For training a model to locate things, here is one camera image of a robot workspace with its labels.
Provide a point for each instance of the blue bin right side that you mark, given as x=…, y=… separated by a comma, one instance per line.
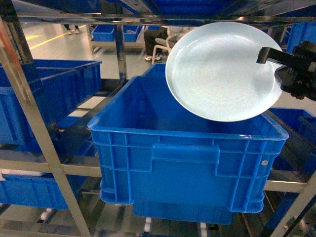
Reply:
x=299, y=151

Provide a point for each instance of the light blue oval tray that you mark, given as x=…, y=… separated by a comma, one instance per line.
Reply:
x=213, y=72

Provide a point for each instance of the blue bin left shelf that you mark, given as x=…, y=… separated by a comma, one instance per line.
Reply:
x=58, y=86

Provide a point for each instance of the large blue crate on shelf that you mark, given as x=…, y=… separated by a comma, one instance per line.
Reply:
x=151, y=149

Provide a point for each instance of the stainless steel shelf rack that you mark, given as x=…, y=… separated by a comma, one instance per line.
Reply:
x=15, y=53

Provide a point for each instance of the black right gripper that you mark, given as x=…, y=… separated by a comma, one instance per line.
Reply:
x=298, y=72

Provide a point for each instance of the seated person in background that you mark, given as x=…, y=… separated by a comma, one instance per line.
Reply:
x=151, y=35

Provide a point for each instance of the blue bin lower left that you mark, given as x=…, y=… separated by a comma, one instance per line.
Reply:
x=34, y=191

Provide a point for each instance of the blue bin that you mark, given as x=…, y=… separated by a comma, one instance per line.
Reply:
x=299, y=151
x=34, y=191

